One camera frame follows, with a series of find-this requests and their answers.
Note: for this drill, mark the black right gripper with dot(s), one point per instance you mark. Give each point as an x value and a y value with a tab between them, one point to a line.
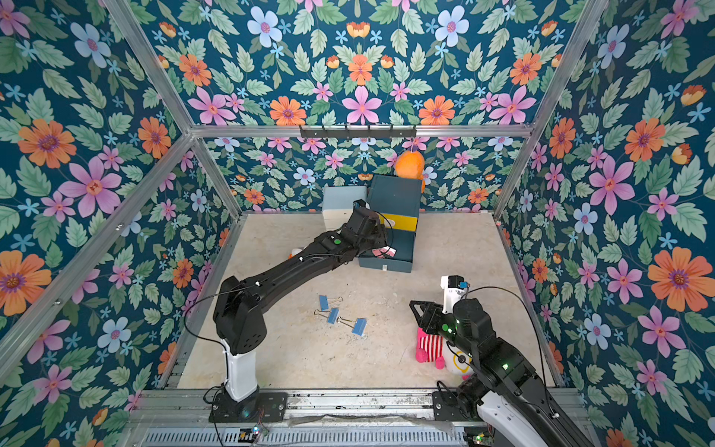
434	319

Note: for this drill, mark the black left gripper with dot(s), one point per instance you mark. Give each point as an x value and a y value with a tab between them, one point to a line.
379	234

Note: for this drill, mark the pink binder clip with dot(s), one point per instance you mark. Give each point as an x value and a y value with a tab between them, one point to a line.
384	252

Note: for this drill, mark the dark teal drawer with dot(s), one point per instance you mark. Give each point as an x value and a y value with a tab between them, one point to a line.
403	242

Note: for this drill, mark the blue binder clip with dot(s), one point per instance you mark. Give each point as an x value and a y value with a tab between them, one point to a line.
331	315
357	326
326	302

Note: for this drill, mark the yellow top drawer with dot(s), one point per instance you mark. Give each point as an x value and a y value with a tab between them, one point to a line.
400	222

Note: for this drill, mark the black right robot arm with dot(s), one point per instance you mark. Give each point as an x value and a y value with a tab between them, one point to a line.
504	390

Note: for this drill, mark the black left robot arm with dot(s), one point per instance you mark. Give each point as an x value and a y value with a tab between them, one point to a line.
241	303

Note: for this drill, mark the dark teal drawer cabinet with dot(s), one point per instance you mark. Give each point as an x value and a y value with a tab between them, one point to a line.
395	195

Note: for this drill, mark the light blue white mini drawers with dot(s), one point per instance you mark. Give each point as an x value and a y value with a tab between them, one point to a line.
338	204

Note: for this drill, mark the pink striped plush doll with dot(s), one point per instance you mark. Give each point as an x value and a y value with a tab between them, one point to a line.
442	354

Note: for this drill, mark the orange plush ball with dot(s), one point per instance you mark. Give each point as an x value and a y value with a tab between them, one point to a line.
410	165

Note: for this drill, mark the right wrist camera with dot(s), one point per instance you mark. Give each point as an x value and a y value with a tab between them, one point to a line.
454	289

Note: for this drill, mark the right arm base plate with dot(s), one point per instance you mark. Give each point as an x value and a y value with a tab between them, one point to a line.
445	408

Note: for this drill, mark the black hook rail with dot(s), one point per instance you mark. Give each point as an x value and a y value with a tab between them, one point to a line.
349	132

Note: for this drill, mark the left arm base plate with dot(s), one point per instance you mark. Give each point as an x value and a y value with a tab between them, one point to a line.
259	407

